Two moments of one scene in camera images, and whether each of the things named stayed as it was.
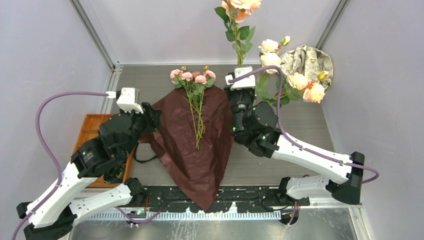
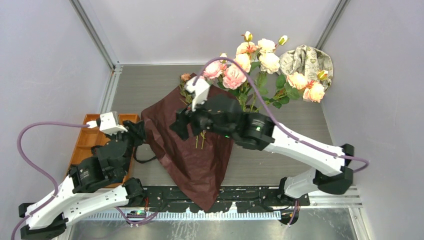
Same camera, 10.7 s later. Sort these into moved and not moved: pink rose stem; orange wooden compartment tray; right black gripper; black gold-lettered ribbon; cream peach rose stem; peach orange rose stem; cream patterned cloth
Moved: right black gripper; pink rose stem; peach orange rose stem
Not moved: orange wooden compartment tray; cream peach rose stem; cream patterned cloth; black gold-lettered ribbon
